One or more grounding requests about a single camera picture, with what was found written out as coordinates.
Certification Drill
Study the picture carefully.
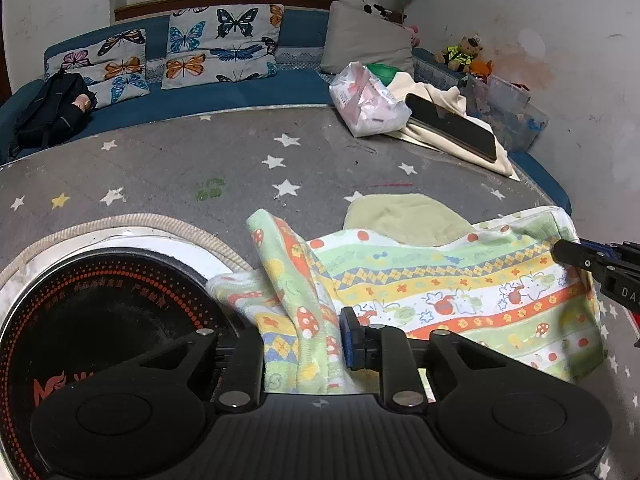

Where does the black backpack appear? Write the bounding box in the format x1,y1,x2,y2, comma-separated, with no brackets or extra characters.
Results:
9,68,96,158

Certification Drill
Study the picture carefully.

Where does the pink white plastic bag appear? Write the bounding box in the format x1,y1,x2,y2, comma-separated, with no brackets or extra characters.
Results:
329,62,411,138

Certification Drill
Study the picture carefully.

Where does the black tablet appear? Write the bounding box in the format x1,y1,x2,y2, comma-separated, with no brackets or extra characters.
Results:
405,93,497,162

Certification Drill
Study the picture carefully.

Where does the grey plain pillow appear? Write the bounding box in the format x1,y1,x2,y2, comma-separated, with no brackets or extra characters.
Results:
320,1,414,75

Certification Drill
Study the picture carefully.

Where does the large butterfly pillow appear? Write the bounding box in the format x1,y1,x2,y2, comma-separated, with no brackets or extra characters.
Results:
162,3,284,90

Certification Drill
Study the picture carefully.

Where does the clear plastic storage box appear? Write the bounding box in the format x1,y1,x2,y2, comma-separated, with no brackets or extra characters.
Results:
462,75,549,152

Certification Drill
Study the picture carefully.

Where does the blue sofa bench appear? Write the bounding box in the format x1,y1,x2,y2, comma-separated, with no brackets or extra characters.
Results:
1,10,572,214

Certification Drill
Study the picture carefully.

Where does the cream folded cloth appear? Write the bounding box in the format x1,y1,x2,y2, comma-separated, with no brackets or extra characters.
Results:
387,72,518,181

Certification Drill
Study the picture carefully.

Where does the colourful patterned baby garment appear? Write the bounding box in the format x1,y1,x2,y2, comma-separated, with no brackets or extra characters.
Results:
207,206,604,394

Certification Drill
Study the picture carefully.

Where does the orange plush toy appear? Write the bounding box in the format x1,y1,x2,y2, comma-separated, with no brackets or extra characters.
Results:
468,58,492,84

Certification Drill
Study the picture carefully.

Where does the black round induction cooktop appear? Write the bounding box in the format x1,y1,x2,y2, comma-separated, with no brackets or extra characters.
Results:
1,248,236,479

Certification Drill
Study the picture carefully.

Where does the panda plush toy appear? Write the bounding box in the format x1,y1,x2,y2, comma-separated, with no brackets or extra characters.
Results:
338,0,402,24

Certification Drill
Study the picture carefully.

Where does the teddy bear yellow vest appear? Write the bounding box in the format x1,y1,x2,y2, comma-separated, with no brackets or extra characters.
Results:
434,35,484,73

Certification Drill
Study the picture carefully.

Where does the small butterfly pillow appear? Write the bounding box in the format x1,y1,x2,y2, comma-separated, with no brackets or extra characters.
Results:
44,28,150,110

